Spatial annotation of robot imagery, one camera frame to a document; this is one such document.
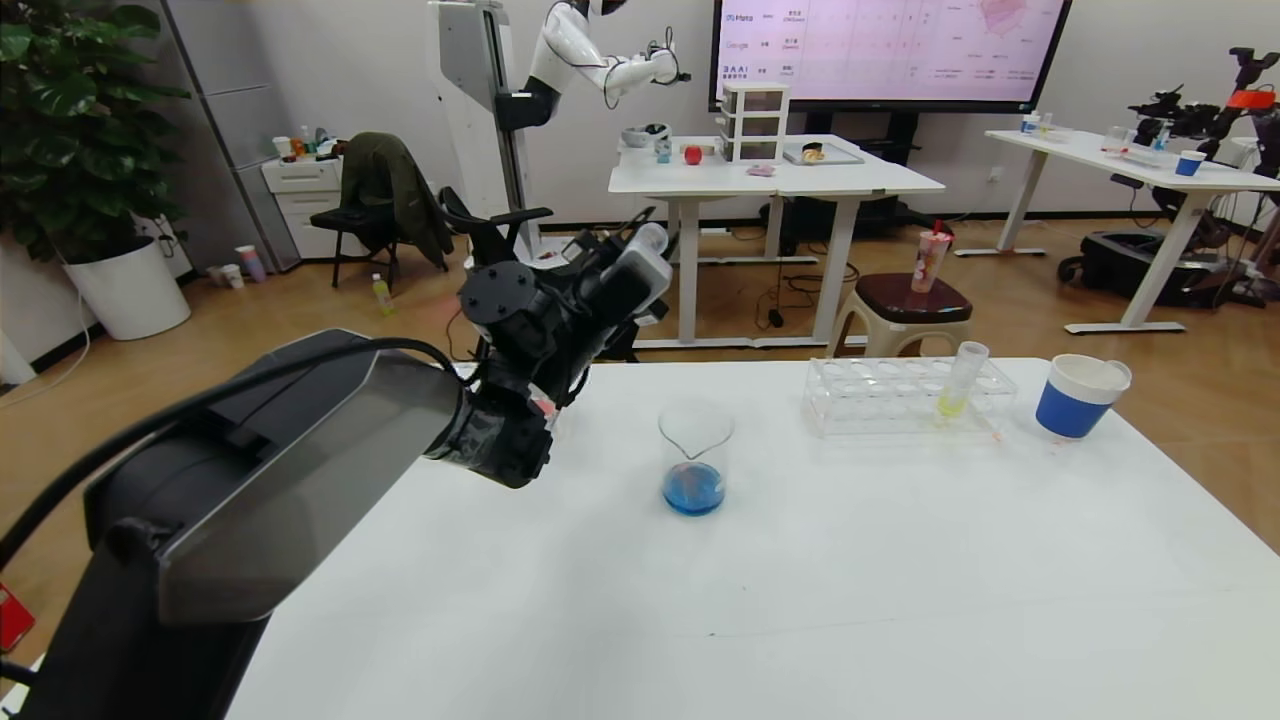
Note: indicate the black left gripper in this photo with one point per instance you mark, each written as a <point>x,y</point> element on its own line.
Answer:
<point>570,310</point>

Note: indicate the blue pigment test tube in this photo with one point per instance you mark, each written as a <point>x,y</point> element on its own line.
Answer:
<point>650,238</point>

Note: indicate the black tabletop robot arm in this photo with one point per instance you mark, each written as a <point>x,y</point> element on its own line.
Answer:
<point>1170,112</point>

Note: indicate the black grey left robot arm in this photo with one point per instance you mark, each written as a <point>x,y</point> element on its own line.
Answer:
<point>250,480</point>

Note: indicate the clear glass beaker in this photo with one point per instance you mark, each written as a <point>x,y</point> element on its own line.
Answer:
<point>695,490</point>

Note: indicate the yellow pigment test tube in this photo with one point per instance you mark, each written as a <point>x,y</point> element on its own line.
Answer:
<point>953,400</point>

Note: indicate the white desk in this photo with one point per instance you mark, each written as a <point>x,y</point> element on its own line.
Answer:
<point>850,180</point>
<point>690,180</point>

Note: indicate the small bluish glass cup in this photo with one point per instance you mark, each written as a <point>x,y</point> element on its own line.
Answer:
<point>663,152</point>

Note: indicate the grey white headset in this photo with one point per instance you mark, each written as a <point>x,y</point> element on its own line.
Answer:
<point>645,135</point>

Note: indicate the black office armchair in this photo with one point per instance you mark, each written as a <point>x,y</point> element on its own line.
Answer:
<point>460,210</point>

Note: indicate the white drawer organizer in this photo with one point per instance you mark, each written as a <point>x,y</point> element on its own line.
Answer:
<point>755,125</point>

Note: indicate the white humanoid robot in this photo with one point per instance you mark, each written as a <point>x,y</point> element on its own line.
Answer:
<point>570,50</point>

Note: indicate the grey tray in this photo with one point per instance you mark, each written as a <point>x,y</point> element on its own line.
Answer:
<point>840,157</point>

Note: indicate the green drink bottle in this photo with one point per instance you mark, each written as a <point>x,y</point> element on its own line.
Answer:
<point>381,295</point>

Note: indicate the dark green jacket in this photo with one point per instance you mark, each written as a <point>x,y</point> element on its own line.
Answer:
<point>400,180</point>

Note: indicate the brown seat stool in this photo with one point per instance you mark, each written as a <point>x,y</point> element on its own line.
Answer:
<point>900,300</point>

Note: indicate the white robot stand column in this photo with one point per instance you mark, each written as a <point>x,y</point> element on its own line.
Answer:
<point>470,60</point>

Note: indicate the pink drink cup with straw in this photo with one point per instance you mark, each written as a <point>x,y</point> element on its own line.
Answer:
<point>930,262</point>

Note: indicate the white drawer cabinet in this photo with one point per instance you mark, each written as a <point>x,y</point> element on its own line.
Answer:
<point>300,190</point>

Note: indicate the pink purple cup stack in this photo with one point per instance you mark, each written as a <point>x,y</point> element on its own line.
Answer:
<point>250,263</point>

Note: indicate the small white paper cup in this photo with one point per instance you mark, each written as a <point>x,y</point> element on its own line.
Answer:
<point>231,276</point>

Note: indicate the tall grey cabinet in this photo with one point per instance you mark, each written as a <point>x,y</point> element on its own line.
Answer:
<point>240,100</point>

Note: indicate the blue paper cup white rim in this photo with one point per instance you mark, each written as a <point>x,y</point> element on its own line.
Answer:
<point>1075,405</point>

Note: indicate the long white table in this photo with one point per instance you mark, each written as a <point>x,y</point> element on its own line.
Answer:
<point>1080,152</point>

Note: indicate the white plant pot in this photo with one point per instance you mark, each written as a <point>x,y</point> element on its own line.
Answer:
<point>130,290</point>

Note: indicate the small blue cup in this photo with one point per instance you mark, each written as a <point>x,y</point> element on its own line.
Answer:
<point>1189,167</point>

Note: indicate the large green potted plant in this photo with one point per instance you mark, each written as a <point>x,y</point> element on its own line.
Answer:
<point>70,120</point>

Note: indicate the black tripod stand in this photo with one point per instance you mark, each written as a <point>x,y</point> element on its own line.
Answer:
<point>1255,62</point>

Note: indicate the red flat object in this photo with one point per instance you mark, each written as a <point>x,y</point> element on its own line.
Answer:
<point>12,618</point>

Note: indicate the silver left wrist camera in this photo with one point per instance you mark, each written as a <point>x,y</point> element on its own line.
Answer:
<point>640,280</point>

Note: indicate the large wall display screen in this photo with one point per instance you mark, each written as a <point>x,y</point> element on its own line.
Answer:
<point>880,50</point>

